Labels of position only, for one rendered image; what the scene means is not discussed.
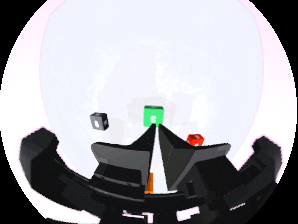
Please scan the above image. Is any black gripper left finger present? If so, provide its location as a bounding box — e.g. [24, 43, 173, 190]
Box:
[90, 123, 156, 192]

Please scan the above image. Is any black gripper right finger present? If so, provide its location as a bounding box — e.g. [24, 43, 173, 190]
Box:
[158, 123, 231, 192]

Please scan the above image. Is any green block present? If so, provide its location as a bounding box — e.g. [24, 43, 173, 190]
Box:
[142, 105, 164, 127]

